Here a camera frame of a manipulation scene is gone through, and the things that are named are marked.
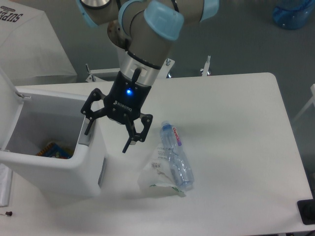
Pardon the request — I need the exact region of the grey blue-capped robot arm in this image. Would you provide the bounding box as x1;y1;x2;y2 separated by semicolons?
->
77;0;220;146

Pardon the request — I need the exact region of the white printed cloth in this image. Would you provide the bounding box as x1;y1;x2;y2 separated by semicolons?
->
0;0;77;85

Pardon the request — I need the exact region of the black device at edge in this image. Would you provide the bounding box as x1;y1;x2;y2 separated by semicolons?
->
297;199;315;225

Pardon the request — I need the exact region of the crumpled white paper wrapper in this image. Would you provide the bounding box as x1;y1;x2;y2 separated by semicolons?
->
137;143;185;198

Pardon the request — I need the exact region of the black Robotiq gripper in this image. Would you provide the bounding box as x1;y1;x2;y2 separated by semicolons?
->
80;71;154;154

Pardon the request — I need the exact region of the blue translucent water jug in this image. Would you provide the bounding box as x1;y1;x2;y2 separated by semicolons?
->
272;0;315;30

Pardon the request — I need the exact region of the colourful trash inside can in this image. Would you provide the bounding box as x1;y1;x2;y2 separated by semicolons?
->
36;141;74;159

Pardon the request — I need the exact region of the white push-button trash can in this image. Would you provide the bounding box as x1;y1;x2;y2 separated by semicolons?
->
0;72;106;197

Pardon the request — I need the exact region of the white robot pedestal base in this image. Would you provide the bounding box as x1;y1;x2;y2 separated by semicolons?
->
86;47;211;82

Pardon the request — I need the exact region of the crushed clear plastic bottle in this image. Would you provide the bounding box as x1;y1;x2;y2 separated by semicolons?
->
160;121;194;191

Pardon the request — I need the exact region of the white frame at right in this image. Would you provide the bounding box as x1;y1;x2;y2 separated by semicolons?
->
293;84;315;126

